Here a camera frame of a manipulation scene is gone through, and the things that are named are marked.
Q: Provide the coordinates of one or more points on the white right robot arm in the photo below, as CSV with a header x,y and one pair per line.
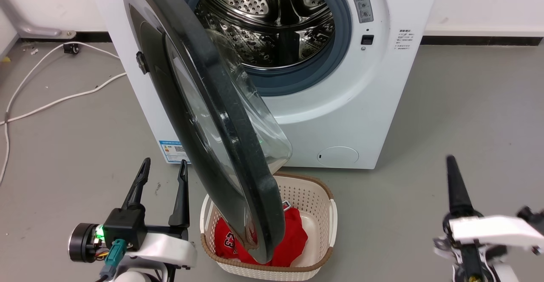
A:
x,y
505,275

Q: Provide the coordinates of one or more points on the blue white energy label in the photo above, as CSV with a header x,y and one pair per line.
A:
x,y
172,151

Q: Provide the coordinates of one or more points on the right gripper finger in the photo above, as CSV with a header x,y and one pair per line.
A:
x,y
459,192
533,217

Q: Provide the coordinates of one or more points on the red sports jersey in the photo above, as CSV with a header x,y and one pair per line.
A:
x,y
293,239

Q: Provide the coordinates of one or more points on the stainless steel washer drum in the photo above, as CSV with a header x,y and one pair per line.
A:
x,y
272,22

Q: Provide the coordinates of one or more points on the grey rubber door gasket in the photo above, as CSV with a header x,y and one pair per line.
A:
x,y
335,48

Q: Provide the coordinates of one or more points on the grey warning sticker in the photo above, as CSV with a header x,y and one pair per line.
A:
x,y
361,3

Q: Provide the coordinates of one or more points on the black door latch socket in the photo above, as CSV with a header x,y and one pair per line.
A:
x,y
367,39

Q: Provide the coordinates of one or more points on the white front-load washing machine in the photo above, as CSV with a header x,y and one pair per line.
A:
x,y
374,103

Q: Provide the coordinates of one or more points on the black round glass washer door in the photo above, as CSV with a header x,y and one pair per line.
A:
x,y
212,116

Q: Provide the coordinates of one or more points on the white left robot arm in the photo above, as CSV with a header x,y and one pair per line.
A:
x,y
140,277

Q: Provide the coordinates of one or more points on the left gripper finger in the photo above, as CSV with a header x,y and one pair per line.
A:
x,y
138,186
182,197

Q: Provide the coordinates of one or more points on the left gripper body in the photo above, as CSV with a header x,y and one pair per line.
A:
x,y
127,231

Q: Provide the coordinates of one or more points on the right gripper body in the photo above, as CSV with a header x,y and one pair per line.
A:
x,y
493,229

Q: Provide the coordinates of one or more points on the round white filter cover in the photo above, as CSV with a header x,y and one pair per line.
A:
x,y
338,156

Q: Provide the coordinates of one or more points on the cream laundry basket brown rim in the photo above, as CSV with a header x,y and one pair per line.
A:
x,y
316,214

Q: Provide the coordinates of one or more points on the small black floor block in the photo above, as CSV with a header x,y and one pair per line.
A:
x,y
71,48

